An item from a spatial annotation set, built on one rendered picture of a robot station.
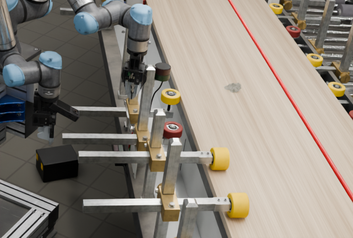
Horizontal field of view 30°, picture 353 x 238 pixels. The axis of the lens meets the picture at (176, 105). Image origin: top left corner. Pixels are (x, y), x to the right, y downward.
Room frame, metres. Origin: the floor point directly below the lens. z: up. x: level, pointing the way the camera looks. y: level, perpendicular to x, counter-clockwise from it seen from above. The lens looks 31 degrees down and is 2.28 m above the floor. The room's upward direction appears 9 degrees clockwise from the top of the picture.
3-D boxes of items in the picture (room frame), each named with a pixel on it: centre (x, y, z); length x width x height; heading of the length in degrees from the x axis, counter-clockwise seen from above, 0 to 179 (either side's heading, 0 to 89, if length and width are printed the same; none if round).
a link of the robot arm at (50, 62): (1.95, 0.45, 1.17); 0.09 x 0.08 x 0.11; 128
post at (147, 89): (2.13, 0.12, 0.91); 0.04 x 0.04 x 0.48; 15
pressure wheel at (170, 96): (2.37, 0.03, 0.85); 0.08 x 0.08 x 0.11
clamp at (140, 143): (2.11, 0.11, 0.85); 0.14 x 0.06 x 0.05; 15
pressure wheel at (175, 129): (2.12, 0.00, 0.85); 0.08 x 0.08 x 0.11
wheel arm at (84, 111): (2.32, 0.22, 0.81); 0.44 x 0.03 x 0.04; 105
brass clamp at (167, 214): (1.63, -0.02, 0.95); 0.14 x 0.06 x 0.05; 15
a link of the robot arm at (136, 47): (2.04, 0.16, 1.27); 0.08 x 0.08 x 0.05
